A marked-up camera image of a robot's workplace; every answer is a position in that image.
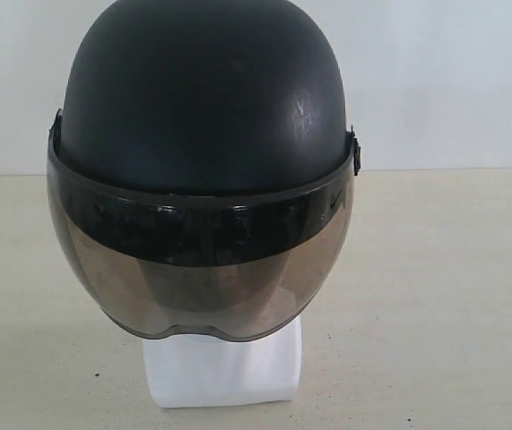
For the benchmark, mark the black helmet with tinted visor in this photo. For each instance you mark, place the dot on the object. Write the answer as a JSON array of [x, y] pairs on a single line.
[[200, 172]]

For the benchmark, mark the white mannequin head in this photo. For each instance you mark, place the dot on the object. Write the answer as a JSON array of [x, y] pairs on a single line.
[[194, 371]]

